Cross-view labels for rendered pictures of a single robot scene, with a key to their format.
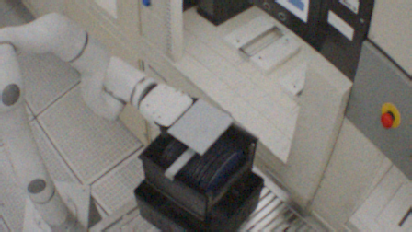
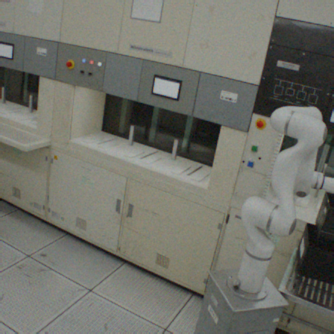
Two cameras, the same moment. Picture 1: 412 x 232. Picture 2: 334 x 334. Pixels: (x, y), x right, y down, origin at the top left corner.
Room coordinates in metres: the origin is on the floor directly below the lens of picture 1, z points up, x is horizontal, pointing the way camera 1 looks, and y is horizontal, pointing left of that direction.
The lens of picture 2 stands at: (-0.42, 1.51, 1.78)
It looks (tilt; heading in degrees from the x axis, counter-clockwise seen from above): 20 degrees down; 337
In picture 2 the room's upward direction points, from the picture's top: 10 degrees clockwise
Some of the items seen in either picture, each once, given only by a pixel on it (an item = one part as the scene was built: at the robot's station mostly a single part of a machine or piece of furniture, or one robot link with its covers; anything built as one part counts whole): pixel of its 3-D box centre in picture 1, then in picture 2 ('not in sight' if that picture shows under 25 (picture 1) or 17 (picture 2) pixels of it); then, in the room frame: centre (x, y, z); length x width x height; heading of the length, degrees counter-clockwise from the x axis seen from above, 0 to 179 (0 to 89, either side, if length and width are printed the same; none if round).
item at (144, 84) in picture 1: (145, 93); (318, 181); (0.85, 0.15, 1.22); 0.09 x 0.03 x 0.08; 143
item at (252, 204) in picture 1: (199, 200); (327, 254); (0.75, 0.02, 0.85); 0.28 x 0.28 x 0.17; 53
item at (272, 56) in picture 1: (263, 41); (294, 195); (1.35, -0.20, 0.89); 0.22 x 0.21 x 0.04; 133
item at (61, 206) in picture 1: (47, 201); (253, 270); (0.69, 0.53, 0.85); 0.19 x 0.19 x 0.18
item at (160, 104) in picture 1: (164, 106); (331, 184); (0.82, 0.10, 1.22); 0.11 x 0.10 x 0.07; 53
